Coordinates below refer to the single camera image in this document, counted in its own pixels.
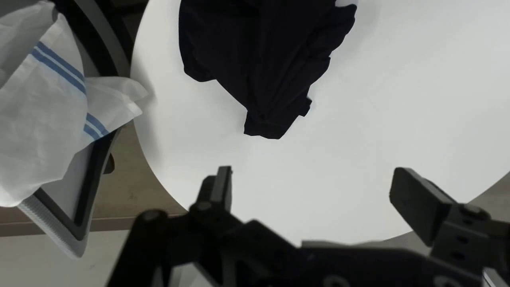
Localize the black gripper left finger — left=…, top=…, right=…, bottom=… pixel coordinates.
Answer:
left=193, top=165, right=232, bottom=215

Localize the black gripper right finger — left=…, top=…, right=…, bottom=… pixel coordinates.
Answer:
left=389, top=167, right=510, bottom=269

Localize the black towel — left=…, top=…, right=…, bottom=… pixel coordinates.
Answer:
left=178, top=0, right=357, bottom=138

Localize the grey mesh office chair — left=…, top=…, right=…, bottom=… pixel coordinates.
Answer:
left=19, top=0, right=148, bottom=258

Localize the white blue-striped towel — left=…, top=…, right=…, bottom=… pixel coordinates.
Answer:
left=0, top=0, right=148, bottom=207

